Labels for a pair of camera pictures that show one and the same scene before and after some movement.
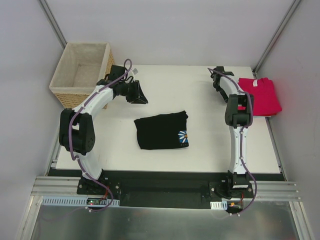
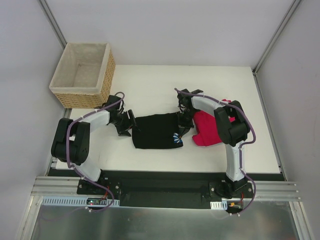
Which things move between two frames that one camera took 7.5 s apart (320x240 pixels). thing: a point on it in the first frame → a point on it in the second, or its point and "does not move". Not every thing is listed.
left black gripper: [136, 90] → [127, 122]
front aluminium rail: [48, 186] does not move
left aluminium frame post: [53, 23] does not move
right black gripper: [222, 92] → [184, 122]
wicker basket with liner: [81, 67] does not move
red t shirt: [266, 101] → [208, 132]
